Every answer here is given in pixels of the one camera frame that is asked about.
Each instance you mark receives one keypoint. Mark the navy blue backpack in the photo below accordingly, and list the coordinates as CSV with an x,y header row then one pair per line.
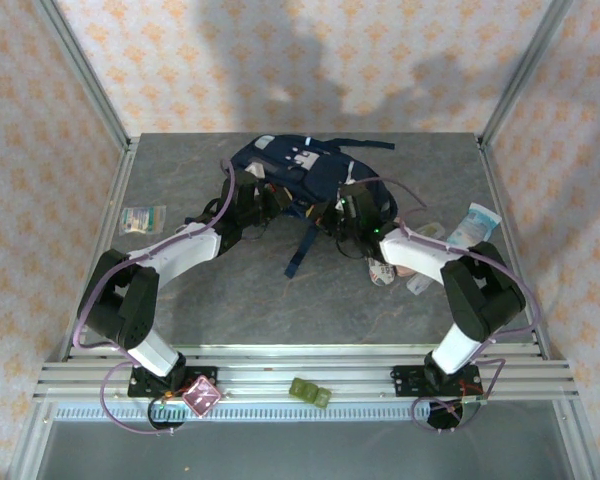
x,y
320,172

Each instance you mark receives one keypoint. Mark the newspaper print pencil pouch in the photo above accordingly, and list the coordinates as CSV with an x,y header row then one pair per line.
x,y
382,272

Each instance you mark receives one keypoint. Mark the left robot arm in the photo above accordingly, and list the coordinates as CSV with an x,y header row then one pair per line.
x,y
180,252

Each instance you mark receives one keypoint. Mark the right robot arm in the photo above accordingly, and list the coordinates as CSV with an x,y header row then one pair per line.
x,y
480,295

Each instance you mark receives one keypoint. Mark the blue white tissue pack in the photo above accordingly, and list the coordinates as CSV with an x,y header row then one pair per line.
x,y
475,222

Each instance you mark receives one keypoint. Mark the small clear plastic packet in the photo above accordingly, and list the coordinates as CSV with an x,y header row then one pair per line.
x,y
430,231

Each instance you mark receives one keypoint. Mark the green white sticker packet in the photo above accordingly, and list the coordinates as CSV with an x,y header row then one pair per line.
x,y
140,220

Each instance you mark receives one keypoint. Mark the green block strip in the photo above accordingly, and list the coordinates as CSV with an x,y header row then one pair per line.
x,y
310,392

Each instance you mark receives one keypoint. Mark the pink square tag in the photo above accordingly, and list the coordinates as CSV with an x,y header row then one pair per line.
x,y
202,396

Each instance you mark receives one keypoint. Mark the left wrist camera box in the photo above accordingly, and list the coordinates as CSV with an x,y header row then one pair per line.
x,y
255,170

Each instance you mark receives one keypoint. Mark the aluminium table side rail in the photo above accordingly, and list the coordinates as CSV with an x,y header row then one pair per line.
x,y
492,175
121,175

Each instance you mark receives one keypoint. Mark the aluminium mounting rail beams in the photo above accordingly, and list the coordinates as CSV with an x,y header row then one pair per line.
x,y
330,370

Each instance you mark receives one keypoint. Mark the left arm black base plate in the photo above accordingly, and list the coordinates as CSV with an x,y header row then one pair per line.
x,y
205,375

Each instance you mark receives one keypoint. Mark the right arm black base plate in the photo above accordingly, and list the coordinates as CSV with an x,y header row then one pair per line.
x,y
405,380

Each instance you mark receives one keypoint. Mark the aluminium frame post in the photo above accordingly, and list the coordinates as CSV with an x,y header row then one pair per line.
x,y
84,75
522,75

